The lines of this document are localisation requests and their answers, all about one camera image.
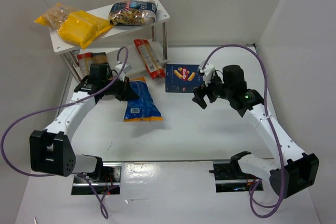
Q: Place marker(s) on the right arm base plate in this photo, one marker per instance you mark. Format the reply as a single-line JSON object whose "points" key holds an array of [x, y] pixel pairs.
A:
{"points": [[227, 182]]}

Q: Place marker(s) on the yellow pasta bag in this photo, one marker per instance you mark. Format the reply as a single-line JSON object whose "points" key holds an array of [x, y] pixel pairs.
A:
{"points": [[82, 28]]}

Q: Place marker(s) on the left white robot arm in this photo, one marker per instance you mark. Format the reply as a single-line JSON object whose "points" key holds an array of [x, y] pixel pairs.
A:
{"points": [[50, 149]]}

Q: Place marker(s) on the blue Barilla rigatoni box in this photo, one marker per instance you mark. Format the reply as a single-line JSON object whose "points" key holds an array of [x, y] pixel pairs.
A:
{"points": [[182, 78]]}

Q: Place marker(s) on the red spaghetti pack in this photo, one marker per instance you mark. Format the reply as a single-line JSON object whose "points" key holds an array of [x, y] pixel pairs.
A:
{"points": [[84, 61], [149, 58]]}

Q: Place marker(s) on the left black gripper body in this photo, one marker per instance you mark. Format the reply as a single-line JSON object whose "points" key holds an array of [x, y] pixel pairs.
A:
{"points": [[122, 90]]}

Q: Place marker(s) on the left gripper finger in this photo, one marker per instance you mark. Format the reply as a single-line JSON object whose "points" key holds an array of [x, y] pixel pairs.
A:
{"points": [[134, 96], [123, 96]]}

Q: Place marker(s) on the red spaghetti pack right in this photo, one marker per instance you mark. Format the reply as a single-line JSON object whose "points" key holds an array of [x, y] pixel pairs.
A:
{"points": [[149, 58]]}

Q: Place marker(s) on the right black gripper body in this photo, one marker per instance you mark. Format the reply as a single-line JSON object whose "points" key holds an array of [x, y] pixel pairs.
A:
{"points": [[208, 92]]}

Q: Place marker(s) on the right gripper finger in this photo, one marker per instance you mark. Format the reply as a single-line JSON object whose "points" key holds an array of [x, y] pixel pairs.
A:
{"points": [[210, 91], [199, 94]]}

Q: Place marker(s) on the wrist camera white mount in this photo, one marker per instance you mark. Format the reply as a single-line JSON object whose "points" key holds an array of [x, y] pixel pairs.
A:
{"points": [[206, 70], [122, 69]]}

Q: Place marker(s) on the dark blue mixed pasta bag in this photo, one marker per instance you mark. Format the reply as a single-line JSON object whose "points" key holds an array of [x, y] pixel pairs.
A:
{"points": [[133, 13]]}

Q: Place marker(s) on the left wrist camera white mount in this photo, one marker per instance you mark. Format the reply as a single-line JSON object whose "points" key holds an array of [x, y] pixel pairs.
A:
{"points": [[122, 69]]}

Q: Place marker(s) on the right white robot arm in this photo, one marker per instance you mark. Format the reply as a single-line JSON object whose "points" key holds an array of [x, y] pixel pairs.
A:
{"points": [[292, 169]]}

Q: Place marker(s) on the red spaghetti pack left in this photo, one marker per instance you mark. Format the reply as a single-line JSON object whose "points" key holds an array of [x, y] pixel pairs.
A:
{"points": [[84, 61]]}

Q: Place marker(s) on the clear bag of fusilli pasta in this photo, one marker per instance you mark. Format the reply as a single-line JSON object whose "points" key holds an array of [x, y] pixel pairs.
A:
{"points": [[55, 16]]}

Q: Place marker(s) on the brown spaghetti pack black label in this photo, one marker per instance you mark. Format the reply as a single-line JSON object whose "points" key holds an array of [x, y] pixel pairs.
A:
{"points": [[99, 58]]}

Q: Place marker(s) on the white two-tier shelf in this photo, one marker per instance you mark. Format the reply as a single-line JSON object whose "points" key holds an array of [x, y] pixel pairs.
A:
{"points": [[119, 36]]}

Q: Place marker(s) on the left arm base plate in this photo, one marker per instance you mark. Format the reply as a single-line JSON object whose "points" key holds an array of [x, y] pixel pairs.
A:
{"points": [[107, 182]]}

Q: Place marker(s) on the blue and orange pasta bag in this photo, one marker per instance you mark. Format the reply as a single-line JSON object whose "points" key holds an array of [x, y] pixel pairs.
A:
{"points": [[142, 109]]}

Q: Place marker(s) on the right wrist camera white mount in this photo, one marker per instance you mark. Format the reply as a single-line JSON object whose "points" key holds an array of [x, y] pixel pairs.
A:
{"points": [[206, 70]]}

